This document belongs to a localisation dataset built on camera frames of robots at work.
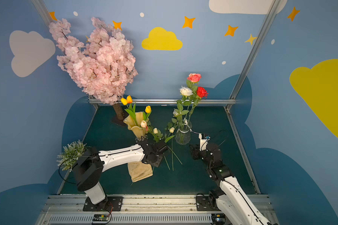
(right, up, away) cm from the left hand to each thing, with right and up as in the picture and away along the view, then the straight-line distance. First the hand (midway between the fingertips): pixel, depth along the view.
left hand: (156, 158), depth 86 cm
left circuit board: (-28, -27, -15) cm, 41 cm away
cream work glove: (-11, -8, 0) cm, 14 cm away
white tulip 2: (+9, +13, +14) cm, 21 cm away
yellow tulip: (-4, +29, -10) cm, 31 cm away
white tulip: (-1, +14, +15) cm, 21 cm away
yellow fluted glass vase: (-12, +18, -1) cm, 21 cm away
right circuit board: (+34, -28, -14) cm, 46 cm away
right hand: (+23, +11, -5) cm, 26 cm away
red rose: (+27, +40, -6) cm, 49 cm away
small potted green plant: (-45, +7, -11) cm, 47 cm away
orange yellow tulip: (-16, +31, -2) cm, 35 cm away
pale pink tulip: (-5, +22, -16) cm, 28 cm away
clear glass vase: (+17, +14, +9) cm, 24 cm away
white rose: (+18, +41, -6) cm, 45 cm away
